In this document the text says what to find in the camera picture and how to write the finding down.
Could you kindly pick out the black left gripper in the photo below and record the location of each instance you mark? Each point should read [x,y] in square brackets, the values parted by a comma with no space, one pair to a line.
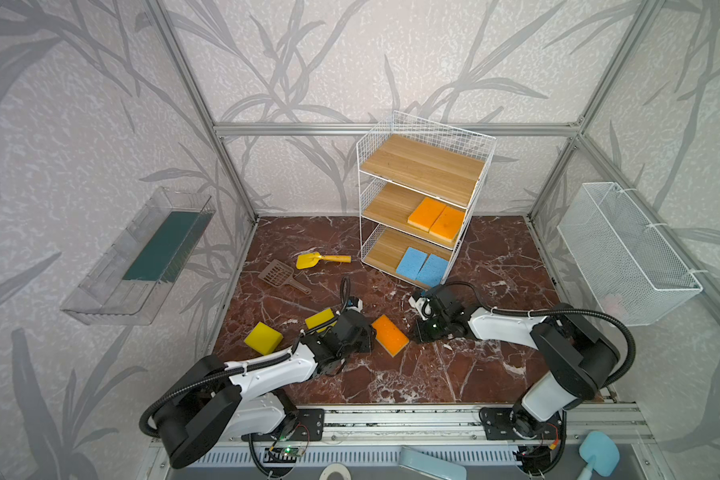
[348,312]

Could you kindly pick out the light blue handheld brush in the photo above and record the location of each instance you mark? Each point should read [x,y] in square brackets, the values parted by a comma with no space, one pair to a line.
[600,454]

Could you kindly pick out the green circuit board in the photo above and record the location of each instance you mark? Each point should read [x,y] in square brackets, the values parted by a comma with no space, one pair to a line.
[284,455]

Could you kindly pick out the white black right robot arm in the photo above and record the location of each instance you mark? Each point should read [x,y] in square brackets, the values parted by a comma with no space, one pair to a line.
[584,350]

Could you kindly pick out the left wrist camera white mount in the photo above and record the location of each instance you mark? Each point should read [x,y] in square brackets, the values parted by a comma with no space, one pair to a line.
[352,303]

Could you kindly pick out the yellow plastic scoop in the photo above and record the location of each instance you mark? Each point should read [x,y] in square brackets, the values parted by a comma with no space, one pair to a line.
[310,260]

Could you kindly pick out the clear wall tray green pad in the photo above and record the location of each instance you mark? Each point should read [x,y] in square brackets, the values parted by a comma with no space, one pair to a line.
[135,275]

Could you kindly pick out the yellow sponge blue backing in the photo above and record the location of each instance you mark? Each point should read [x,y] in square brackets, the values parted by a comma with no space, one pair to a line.
[263,339]

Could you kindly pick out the white tape roll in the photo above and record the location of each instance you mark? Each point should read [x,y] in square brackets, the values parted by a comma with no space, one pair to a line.
[335,471]

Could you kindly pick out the blue cellulose sponge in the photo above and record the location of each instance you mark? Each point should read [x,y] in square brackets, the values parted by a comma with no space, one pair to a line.
[411,263]
[432,271]

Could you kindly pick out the pale yellow sponge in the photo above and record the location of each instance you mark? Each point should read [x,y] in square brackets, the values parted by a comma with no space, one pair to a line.
[389,336]

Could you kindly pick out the brown slotted litter scoop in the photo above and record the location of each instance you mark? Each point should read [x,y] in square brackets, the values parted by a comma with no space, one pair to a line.
[278,274]

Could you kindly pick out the orange scrub sponge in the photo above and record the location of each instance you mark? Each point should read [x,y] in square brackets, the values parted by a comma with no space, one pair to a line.
[448,224]
[426,213]

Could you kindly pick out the white wire wooden shelf rack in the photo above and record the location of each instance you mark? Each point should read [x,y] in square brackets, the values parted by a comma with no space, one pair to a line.
[400,161]

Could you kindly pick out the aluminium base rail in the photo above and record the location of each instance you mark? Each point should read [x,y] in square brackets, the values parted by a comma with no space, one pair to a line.
[375,435]

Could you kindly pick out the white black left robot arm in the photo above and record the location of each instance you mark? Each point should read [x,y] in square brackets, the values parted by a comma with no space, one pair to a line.
[214,399]

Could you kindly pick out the white wire mesh wall basket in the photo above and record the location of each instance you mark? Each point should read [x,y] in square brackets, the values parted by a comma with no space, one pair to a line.
[632,271]

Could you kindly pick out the light blue box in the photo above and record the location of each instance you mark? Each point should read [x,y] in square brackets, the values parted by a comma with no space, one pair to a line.
[430,466]

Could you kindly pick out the yellow foam sponge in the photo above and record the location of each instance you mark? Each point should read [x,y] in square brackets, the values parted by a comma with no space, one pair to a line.
[320,321]

